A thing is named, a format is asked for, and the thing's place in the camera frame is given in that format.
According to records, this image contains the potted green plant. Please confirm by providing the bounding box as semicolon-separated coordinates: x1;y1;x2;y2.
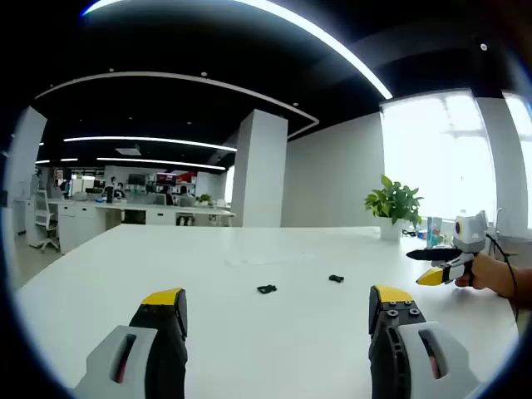
363;174;426;242

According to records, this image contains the person's right hand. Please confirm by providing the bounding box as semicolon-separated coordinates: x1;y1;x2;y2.
454;250;511;293

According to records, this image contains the long ceiling light strip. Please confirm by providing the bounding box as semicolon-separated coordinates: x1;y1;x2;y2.
81;0;394;101

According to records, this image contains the row of white office desks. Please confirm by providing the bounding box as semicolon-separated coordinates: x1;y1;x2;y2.
47;197;237;255

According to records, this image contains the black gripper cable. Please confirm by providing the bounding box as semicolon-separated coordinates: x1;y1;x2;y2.
485;232;522;323

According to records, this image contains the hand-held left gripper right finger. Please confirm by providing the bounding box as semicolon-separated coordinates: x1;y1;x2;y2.
367;284;484;399

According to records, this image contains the colourful printed box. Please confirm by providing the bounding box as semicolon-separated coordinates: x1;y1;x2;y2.
425;215;446;244

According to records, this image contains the white office chair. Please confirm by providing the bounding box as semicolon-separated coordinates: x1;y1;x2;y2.
28;189;62;254

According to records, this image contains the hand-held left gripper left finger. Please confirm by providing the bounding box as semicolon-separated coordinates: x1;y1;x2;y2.
73;287;189;399

